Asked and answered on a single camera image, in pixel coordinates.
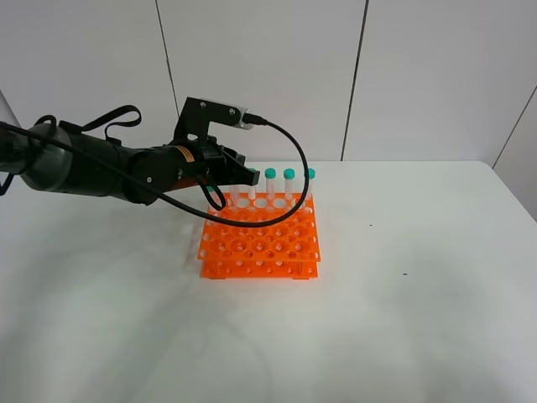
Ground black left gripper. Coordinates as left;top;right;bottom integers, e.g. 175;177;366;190
128;136;259;193

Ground green-capped test tube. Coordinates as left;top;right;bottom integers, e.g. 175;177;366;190
207;186;227;213

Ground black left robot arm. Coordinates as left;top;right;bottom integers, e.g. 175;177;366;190
1;97;259;205

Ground orange test tube rack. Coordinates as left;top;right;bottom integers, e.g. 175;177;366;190
197;197;321;280

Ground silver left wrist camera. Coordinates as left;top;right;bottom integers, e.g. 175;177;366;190
171;97;268;145

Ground black left camera cable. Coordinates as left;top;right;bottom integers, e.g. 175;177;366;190
0;112;315;230

